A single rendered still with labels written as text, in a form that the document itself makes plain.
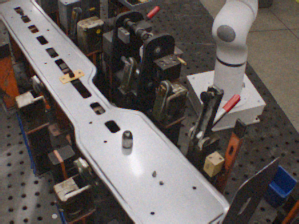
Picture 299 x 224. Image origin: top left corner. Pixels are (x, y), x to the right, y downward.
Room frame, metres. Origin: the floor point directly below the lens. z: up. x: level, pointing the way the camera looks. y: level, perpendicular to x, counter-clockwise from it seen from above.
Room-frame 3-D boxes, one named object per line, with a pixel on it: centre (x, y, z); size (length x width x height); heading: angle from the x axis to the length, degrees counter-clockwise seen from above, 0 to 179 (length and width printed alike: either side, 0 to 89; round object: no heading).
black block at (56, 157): (0.58, 0.23, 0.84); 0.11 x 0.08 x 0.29; 128
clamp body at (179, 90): (0.79, -0.07, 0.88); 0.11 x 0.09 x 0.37; 128
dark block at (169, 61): (0.85, -0.04, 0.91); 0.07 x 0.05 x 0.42; 128
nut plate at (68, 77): (0.90, 0.26, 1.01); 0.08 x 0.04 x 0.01; 129
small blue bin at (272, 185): (0.67, -0.47, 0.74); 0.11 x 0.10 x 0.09; 38
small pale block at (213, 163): (0.54, -0.17, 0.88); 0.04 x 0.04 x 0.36; 38
